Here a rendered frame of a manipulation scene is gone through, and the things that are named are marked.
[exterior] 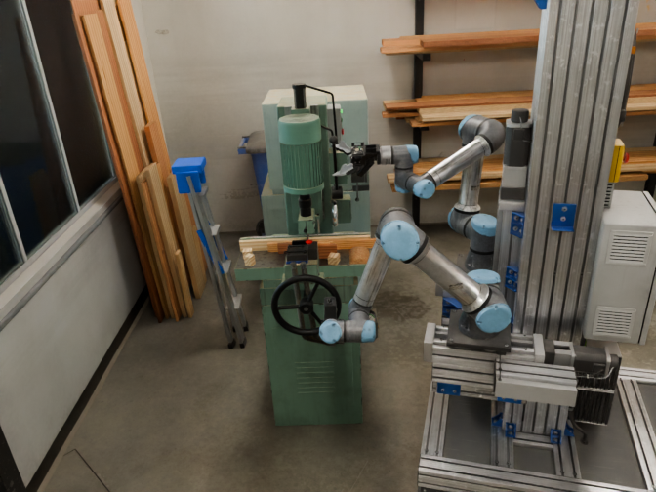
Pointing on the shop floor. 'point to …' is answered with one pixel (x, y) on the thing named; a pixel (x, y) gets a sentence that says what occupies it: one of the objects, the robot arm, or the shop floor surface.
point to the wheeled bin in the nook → (256, 145)
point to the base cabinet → (311, 373)
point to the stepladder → (185, 179)
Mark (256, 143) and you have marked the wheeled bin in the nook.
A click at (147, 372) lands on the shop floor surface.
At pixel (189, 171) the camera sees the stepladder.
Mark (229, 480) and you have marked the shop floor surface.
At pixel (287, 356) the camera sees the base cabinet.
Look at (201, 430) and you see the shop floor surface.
